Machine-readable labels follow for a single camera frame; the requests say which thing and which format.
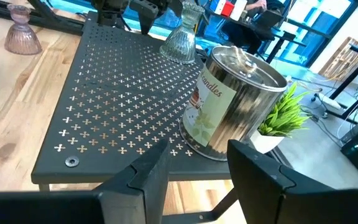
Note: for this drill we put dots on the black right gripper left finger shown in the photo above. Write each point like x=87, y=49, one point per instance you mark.
x=145, y=193

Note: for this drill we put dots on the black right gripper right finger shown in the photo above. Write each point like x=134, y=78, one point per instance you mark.
x=259, y=186

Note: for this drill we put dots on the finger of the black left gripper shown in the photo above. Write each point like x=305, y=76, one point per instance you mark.
x=145, y=15

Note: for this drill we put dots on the green glass candlestick holder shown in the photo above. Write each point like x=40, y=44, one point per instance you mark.
x=180, y=43

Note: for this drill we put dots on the silver candle tin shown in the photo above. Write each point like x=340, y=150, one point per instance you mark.
x=228, y=109

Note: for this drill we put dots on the pink glass candlestick holder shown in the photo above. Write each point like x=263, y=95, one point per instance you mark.
x=22, y=40

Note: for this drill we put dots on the black perforated metal riser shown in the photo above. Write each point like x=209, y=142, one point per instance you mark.
x=120, y=77

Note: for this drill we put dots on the small green potted plant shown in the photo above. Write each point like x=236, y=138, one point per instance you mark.
x=281, y=118

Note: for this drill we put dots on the blue box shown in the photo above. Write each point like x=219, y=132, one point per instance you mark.
x=216, y=4

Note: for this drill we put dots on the red box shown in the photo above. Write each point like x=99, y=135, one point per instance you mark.
x=227, y=9

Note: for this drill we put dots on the white box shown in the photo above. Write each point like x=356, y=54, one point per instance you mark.
x=239, y=9

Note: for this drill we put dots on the person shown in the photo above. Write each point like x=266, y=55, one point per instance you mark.
x=244, y=34

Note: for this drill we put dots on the white power strip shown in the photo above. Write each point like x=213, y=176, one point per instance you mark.
x=328, y=102

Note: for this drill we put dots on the black office desk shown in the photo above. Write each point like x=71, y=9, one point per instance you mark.
x=278, y=35

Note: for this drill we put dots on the wooden slatted crate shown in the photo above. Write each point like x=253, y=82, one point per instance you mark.
x=337, y=62

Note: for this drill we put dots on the black aluminium table frame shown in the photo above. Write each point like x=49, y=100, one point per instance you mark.
x=57, y=23

